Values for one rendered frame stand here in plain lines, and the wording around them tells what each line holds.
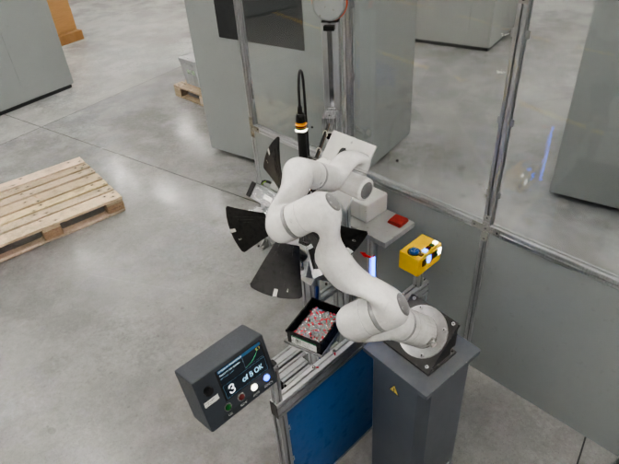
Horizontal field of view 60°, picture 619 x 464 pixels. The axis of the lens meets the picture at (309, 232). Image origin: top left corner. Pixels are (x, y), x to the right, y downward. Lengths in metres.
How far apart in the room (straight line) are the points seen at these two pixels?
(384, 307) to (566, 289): 1.16
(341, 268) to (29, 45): 6.50
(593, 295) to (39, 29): 6.78
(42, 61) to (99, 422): 5.39
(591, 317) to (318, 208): 1.50
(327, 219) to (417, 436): 1.05
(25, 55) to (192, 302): 4.69
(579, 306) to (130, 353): 2.50
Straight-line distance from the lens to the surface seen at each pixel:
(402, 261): 2.27
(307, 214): 1.45
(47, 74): 7.79
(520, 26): 2.20
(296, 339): 2.20
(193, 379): 1.60
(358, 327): 1.64
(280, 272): 2.26
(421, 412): 2.07
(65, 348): 3.74
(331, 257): 1.51
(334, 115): 2.63
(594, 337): 2.65
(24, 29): 7.61
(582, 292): 2.53
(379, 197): 2.77
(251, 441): 2.96
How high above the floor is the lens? 2.46
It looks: 36 degrees down
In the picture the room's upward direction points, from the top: 4 degrees counter-clockwise
